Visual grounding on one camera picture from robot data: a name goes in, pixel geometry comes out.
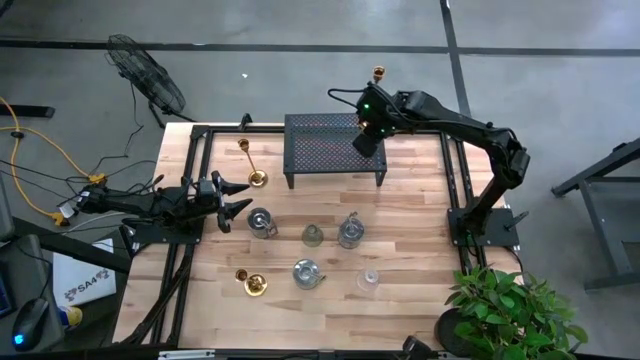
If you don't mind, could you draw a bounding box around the green leafy plant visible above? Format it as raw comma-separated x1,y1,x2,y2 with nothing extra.
443,264,590,360

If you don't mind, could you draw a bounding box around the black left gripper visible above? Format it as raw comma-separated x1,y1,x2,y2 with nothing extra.
197,169,254,235

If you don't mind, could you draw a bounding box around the black computer mouse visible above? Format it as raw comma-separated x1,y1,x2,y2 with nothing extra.
10,298,50,352

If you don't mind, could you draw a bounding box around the yellow cable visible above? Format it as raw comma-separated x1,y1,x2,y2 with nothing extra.
0,96,109,227

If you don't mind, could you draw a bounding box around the white printed cardboard box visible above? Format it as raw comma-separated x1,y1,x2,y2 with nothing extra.
52,238,117,307

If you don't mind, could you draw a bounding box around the tall gold candlestick holder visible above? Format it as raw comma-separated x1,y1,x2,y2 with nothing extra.
236,137,270,189
359,65,387,130

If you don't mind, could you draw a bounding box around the short black flat bar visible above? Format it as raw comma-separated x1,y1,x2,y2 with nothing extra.
0,104,57,120

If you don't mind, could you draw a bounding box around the yellow round small object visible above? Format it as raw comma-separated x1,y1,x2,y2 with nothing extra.
56,305,84,330

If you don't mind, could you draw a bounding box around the black aluminium table frame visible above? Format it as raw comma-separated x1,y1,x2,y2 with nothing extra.
117,123,489,347

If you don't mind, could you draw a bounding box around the black slanted beam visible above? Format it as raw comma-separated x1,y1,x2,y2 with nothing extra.
12,215,132,275

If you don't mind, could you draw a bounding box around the clear ribbed glass candle holder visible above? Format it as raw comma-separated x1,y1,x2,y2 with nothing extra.
356,268,382,292

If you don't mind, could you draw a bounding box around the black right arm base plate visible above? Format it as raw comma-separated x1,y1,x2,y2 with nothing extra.
447,207,530,248

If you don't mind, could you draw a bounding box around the black metal stand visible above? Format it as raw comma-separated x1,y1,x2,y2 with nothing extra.
551,137,640,294

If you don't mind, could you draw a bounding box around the black wire cage fan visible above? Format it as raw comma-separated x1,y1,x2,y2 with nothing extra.
103,33,197,129

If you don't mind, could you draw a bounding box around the dark grey desk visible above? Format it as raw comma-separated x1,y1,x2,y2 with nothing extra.
0,233,66,354

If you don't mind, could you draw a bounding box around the silver glass candle holder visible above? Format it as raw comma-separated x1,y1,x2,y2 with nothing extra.
246,207,279,240

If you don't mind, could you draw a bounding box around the thin black cable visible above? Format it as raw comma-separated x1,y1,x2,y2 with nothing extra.
92,82,146,174

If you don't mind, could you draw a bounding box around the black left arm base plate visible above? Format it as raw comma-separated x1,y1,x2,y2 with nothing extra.
120,217,206,247

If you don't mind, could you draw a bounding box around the black perforated metal shelf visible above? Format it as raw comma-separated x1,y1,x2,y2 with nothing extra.
282,113,389,190

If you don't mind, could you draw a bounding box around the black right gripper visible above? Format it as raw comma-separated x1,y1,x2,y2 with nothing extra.
352,83,399,160

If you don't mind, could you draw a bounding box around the green ribbed glass candle holder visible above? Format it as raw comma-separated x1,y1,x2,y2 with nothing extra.
301,223,325,249

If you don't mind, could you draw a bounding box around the short gold candlestick holder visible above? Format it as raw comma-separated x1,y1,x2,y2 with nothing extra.
234,267,269,298

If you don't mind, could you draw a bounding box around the black plant pot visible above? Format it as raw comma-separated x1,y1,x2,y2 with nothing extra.
433,307,474,359

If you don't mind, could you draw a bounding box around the white power adapter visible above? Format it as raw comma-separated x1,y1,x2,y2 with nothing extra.
57,199,81,221

